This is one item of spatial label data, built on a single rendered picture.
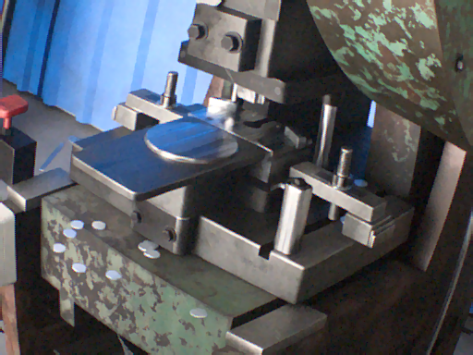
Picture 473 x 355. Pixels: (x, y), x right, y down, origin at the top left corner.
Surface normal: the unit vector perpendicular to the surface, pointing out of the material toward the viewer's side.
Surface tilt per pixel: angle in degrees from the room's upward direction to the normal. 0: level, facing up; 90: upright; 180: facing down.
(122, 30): 90
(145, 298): 90
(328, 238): 0
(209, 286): 0
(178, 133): 0
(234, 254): 90
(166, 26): 90
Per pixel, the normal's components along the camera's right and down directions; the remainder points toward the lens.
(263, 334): 0.15, -0.90
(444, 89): -0.58, 0.76
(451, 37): 0.75, 0.37
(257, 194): -0.64, 0.22
